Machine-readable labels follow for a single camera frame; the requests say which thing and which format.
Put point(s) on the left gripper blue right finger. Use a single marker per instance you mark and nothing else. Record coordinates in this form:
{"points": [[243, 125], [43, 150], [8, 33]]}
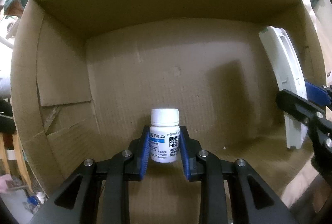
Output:
{"points": [[252, 199]]}

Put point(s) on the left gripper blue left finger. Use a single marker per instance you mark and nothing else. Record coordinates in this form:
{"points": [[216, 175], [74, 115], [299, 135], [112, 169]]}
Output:
{"points": [[77, 199]]}

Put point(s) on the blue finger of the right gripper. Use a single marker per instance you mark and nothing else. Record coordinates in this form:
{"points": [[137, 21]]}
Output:
{"points": [[301, 109], [319, 95]]}

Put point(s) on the white remote control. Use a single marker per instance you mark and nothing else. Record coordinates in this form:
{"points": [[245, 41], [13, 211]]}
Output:
{"points": [[288, 74]]}

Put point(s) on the white pill bottle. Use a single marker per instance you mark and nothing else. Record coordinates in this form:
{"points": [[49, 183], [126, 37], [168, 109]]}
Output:
{"points": [[164, 135]]}

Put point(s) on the brown cardboard box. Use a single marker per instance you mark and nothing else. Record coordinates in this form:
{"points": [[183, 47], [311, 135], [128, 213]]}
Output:
{"points": [[85, 75]]}

